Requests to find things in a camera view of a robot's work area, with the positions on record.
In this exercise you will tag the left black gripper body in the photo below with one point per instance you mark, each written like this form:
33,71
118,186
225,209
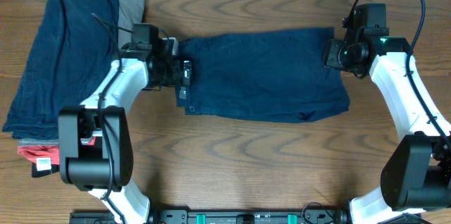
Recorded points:
185,74

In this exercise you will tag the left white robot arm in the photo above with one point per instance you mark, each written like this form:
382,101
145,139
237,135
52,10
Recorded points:
95,150

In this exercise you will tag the navy blue shorts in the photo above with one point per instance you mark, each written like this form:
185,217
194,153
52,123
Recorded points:
273,76

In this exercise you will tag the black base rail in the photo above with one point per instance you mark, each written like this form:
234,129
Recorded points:
308,216

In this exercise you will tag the folded navy jeans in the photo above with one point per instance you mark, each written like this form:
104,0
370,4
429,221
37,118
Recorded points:
60,62

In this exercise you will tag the folded grey garment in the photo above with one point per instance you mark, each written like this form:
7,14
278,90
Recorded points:
130,9

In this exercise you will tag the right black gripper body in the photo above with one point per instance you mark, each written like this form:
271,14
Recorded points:
332,53

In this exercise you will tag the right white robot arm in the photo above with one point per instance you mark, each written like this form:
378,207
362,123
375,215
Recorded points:
417,176

